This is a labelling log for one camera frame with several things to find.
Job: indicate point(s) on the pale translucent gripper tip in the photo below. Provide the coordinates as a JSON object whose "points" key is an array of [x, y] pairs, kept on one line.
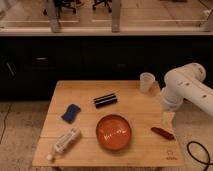
{"points": [[167, 118]]}

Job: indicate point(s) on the orange ceramic bowl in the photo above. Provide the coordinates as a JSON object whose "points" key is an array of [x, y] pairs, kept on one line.
{"points": [[113, 132]]}

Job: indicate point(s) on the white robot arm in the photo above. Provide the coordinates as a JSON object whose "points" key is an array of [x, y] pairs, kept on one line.
{"points": [[185, 83]]}

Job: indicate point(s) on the clear plastic cup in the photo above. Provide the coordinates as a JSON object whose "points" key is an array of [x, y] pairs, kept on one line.
{"points": [[146, 81]]}

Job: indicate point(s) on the black rectangular box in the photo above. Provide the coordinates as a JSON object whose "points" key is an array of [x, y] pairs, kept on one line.
{"points": [[105, 100]]}

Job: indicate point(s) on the white plastic bottle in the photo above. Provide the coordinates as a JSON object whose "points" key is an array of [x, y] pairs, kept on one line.
{"points": [[64, 142]]}

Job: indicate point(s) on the blue sponge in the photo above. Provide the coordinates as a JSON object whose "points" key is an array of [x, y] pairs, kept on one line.
{"points": [[71, 113]]}

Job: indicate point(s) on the metal window frame post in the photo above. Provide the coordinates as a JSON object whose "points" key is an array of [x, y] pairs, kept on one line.
{"points": [[52, 15]]}

